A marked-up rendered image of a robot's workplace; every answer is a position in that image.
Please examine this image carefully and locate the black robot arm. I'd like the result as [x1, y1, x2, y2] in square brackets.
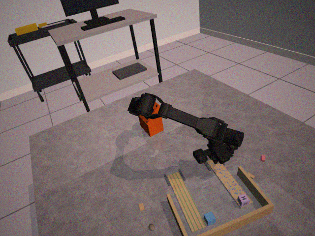
[128, 93, 244, 164]

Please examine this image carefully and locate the orange strip with blue speckles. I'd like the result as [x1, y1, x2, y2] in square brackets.
[206, 160, 227, 174]

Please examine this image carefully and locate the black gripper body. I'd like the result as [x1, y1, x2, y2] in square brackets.
[193, 139, 238, 164]

